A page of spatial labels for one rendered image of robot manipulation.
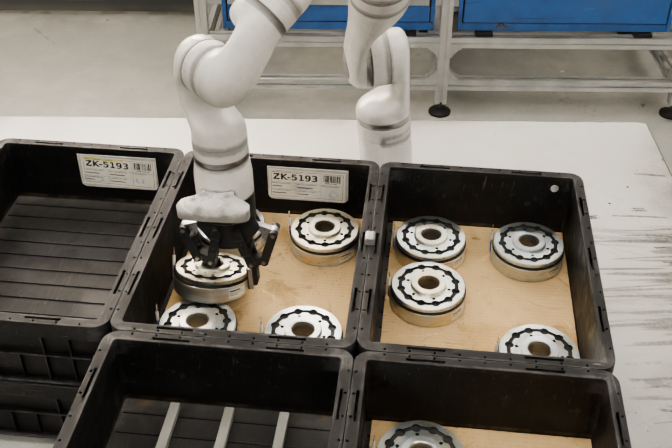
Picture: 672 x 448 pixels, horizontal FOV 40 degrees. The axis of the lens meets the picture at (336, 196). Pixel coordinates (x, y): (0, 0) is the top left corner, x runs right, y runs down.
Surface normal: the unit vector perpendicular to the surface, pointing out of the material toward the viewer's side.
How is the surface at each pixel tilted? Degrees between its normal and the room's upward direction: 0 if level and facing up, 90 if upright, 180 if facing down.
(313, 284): 0
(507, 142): 0
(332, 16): 90
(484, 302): 0
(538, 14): 90
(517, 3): 90
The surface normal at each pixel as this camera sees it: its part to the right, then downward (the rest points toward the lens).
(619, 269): 0.00, -0.81
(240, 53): 0.58, 0.01
